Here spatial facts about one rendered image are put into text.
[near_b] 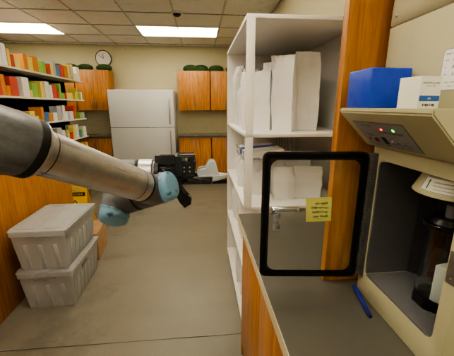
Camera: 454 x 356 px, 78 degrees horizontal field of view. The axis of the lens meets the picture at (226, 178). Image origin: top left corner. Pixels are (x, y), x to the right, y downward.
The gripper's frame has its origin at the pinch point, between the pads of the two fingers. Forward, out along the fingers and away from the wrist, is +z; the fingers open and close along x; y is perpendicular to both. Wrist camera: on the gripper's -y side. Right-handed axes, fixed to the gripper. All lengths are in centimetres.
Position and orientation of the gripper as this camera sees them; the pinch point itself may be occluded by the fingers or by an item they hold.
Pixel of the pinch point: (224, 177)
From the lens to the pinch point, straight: 84.6
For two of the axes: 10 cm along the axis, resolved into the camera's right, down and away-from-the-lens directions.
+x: -0.9, -2.4, 9.7
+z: 10.0, -0.2, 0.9
